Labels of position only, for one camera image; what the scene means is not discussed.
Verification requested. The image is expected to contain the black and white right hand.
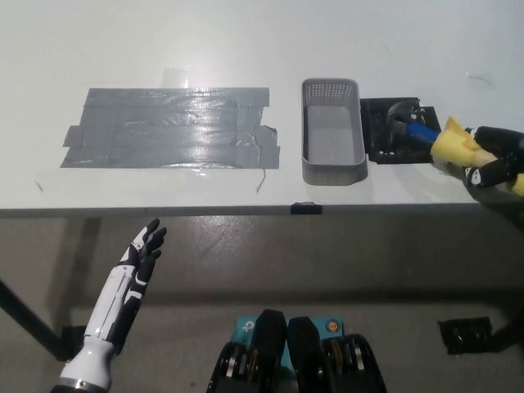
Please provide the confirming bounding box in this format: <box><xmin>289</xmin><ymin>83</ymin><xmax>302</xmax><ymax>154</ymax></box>
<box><xmin>462</xmin><ymin>125</ymin><xmax>524</xmax><ymax>231</ymax></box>

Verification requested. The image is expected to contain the white and black left hand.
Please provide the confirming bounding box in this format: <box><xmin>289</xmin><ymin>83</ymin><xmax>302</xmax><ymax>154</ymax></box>
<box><xmin>83</xmin><ymin>217</ymin><xmax>169</xmax><ymax>356</ymax></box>

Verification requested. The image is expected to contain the hammer with yellow handle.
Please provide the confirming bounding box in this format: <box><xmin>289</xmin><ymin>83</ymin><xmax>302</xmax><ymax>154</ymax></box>
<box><xmin>386</xmin><ymin>102</ymin><xmax>524</xmax><ymax>194</ymax></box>

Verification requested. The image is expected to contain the black tape area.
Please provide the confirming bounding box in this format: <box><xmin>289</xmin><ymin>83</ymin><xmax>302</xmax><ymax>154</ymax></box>
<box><xmin>359</xmin><ymin>96</ymin><xmax>441</xmax><ymax>166</ymax></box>

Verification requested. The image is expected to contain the grey plastic basket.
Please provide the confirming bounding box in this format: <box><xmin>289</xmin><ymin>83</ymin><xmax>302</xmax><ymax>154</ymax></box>
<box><xmin>300</xmin><ymin>77</ymin><xmax>368</xmax><ymax>186</ymax></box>

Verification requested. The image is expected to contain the grey duct tape patch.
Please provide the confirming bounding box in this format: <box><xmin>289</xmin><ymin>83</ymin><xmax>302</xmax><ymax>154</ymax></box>
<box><xmin>59</xmin><ymin>86</ymin><xmax>282</xmax><ymax>170</ymax></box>

